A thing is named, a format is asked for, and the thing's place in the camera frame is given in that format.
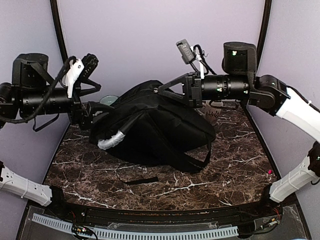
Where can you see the celadon bowl on coaster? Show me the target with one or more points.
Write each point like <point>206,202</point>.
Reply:
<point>108,99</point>

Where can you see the cream floral mug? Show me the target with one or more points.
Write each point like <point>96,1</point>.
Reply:
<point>211,111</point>

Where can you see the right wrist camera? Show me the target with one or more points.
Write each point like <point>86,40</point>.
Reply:
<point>239,58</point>

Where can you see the right black frame post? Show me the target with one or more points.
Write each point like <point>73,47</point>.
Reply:
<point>264,23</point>

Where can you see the black student bag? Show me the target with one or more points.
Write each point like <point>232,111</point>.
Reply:
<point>148,129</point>

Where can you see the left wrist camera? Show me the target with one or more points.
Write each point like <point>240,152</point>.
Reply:
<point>24,75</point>

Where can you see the left black frame post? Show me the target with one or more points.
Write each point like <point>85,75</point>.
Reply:
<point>58,29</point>

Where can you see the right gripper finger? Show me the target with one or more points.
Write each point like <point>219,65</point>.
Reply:
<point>179,80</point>
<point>181,98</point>

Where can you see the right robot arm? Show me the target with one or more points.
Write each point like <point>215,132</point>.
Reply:
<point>297,123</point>

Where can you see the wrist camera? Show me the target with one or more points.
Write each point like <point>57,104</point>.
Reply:
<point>239,58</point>
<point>24,75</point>

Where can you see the black frame post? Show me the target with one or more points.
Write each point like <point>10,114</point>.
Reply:
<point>58,29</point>
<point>264,23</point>

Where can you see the small circuit board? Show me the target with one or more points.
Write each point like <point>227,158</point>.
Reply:
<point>78,229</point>

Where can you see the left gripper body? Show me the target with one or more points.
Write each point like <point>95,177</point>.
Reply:
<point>34,102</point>

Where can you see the white slotted cable duct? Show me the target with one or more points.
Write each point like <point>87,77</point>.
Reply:
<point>135,233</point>

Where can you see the black front rail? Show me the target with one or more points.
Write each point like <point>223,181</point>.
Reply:
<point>239,214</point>

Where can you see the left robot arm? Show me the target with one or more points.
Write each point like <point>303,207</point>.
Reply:
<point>29,153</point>

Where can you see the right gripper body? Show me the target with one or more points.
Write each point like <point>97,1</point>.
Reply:
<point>236,86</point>

